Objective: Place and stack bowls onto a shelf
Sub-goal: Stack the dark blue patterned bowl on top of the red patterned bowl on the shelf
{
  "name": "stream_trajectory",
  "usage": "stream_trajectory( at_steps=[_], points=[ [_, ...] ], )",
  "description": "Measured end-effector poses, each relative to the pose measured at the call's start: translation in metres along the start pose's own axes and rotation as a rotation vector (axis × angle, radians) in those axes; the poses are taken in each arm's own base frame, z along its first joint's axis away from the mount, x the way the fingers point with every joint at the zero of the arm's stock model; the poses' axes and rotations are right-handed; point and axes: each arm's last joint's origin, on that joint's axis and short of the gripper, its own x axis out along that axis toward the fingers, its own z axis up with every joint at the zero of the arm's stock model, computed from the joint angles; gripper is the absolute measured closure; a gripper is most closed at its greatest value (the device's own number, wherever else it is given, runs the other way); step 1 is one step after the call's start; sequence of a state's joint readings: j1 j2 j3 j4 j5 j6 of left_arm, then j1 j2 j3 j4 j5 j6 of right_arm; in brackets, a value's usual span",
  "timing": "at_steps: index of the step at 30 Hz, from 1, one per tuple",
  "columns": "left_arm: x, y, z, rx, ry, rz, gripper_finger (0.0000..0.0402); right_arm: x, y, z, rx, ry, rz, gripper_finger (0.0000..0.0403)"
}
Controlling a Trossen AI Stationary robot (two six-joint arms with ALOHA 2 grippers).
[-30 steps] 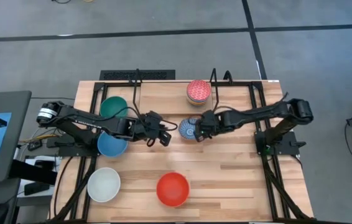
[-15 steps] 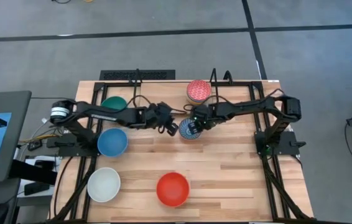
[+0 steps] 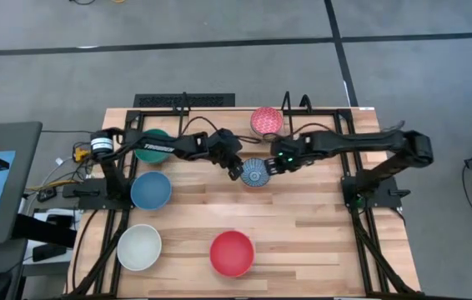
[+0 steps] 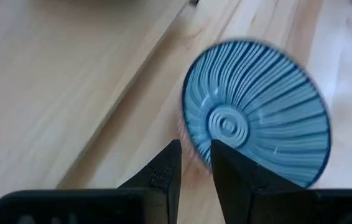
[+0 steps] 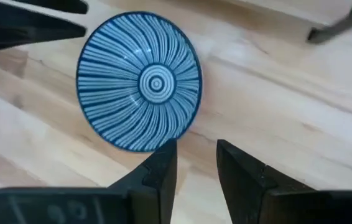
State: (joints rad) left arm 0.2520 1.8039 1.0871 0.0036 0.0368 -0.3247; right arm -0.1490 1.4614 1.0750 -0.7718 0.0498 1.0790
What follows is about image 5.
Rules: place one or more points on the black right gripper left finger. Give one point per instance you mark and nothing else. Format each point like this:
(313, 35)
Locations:
(157, 180)

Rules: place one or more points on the blue white striped bowl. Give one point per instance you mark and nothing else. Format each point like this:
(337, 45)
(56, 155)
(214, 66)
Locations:
(132, 77)

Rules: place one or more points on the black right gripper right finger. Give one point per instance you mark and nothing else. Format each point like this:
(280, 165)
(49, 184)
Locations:
(241, 180)

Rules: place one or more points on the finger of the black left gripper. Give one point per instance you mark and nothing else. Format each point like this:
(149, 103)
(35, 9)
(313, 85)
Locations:
(70, 6)
(23, 31)

